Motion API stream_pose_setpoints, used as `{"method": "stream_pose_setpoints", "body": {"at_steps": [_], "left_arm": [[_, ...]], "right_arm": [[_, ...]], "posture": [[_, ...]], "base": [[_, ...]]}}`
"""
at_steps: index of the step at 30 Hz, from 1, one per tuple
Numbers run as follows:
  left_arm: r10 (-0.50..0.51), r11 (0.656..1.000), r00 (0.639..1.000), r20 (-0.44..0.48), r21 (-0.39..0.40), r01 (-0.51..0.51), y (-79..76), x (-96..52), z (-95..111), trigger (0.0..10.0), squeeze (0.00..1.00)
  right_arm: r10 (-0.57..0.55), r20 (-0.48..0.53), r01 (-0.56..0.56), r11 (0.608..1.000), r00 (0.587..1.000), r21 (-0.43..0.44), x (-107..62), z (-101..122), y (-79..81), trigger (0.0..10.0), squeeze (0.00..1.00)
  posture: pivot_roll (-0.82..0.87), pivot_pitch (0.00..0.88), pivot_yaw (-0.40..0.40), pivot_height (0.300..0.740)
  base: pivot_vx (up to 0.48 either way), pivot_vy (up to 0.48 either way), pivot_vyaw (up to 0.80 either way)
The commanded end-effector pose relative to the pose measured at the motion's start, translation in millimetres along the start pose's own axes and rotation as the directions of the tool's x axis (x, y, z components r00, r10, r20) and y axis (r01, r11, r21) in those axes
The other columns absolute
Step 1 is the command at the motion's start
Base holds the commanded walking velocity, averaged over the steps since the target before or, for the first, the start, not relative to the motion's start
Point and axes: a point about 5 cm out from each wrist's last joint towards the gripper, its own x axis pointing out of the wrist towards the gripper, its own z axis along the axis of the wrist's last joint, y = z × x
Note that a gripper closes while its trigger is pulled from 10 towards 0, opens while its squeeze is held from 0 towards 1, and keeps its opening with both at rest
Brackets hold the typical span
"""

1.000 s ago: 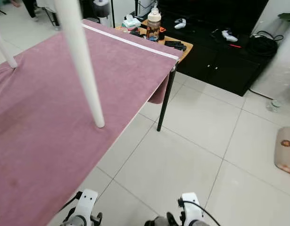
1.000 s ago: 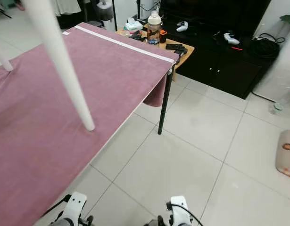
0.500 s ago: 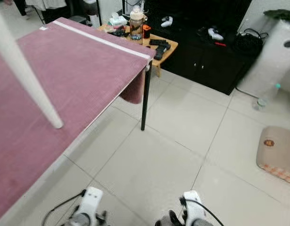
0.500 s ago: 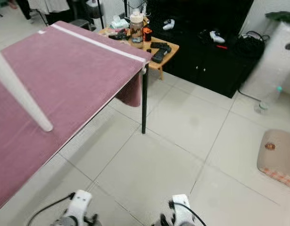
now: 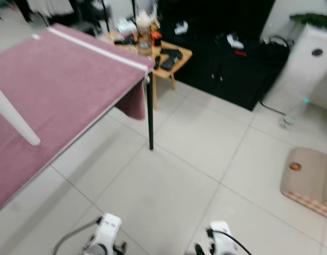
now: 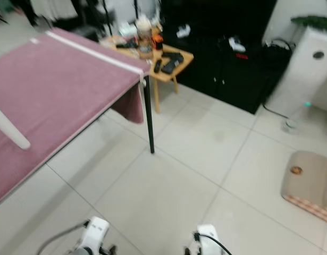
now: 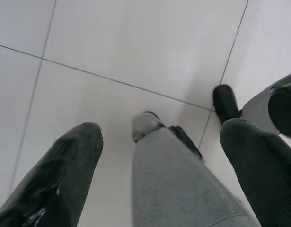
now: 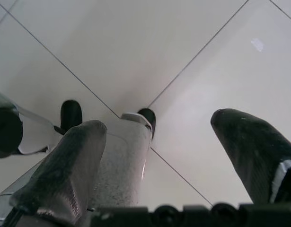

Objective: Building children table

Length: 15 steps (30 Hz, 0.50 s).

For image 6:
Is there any white plastic table leg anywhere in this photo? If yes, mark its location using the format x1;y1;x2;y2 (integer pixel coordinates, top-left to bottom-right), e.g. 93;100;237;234
0;104;32;150

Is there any beige floor mat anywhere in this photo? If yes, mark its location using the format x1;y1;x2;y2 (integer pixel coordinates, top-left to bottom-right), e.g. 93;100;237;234
280;150;327;225

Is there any clear glass cup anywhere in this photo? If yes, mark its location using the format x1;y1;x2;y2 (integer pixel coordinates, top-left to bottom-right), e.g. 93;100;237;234
284;118;298;132

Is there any black low cabinet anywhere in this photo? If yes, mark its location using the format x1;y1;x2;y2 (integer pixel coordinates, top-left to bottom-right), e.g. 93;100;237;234
158;0;291;115

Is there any wide black handheld device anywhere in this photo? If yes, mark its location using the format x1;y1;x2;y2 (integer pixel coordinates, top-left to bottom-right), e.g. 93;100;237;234
161;52;184;74

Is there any light wooden side table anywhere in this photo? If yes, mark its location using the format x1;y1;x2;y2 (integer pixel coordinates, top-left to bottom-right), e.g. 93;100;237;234
105;35;195;115

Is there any long white tape strip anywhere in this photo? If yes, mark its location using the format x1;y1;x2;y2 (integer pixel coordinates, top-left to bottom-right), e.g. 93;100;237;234
46;30;145;75

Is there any white handheld device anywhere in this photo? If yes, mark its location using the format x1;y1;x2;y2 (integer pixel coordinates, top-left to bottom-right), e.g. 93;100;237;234
227;36;246;54

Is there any black bag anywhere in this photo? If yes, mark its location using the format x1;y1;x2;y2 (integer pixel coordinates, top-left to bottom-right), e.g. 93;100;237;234
259;38;291;72

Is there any white air purifier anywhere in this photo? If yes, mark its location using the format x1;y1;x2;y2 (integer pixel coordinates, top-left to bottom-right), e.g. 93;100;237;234
264;27;327;118

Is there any brown jar with lid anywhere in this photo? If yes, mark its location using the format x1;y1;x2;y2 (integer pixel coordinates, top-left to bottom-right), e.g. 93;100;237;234
136;15;154;58

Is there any pale tissue pack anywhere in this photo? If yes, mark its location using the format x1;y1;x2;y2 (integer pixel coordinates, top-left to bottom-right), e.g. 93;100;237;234
118;22;137;35

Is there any clothes rack with garments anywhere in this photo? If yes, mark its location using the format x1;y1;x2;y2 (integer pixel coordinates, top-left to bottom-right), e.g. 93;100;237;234
25;0;111;32

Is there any green plant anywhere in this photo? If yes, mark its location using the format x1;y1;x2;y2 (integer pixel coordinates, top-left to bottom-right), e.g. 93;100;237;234
291;15;327;31

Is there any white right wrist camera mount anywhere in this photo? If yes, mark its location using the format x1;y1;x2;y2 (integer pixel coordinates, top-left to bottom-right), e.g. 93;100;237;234
194;224;222;255

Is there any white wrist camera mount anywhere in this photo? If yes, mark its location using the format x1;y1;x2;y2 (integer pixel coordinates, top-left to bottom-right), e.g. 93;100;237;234
78;217;111;255
194;224;222;255

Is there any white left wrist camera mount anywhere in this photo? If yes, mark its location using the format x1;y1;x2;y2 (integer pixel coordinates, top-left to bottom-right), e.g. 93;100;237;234
78;217;111;255

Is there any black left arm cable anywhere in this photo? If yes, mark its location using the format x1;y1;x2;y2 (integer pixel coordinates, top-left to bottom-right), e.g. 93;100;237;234
37;223;87;255

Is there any black metal table frame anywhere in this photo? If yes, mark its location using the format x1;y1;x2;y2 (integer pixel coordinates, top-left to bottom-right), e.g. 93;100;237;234
143;74;156;155

